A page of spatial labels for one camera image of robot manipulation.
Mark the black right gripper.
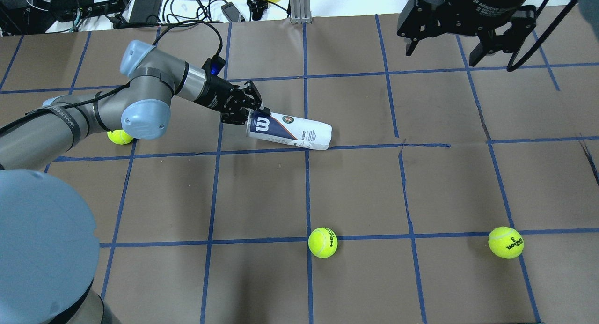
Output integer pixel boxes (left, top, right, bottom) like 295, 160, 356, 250
396, 0, 537, 67

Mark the tennis ball near base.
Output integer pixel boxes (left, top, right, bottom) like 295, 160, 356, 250
488, 226, 524, 259

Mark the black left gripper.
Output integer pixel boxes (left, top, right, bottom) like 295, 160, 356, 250
194, 73, 271, 125

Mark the centre Head tennis ball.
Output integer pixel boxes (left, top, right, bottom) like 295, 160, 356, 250
308, 227, 338, 258

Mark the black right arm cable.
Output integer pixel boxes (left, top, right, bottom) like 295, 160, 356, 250
506, 0, 581, 73

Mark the aluminium frame post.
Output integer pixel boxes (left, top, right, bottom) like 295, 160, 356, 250
288, 0, 313, 24

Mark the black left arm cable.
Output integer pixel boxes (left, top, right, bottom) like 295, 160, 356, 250
0, 21, 227, 137

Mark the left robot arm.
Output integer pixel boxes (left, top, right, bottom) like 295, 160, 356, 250
1, 40, 271, 324

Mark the white tennis ball can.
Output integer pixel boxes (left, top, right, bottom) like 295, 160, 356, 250
246, 111, 332, 150

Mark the tennis ball under left gripper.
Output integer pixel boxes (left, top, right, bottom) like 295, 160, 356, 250
107, 130, 134, 145

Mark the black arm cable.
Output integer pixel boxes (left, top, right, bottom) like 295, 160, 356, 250
0, 21, 227, 137
506, 0, 581, 73

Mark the black power brick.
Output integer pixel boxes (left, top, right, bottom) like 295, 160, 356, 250
128, 0, 163, 25

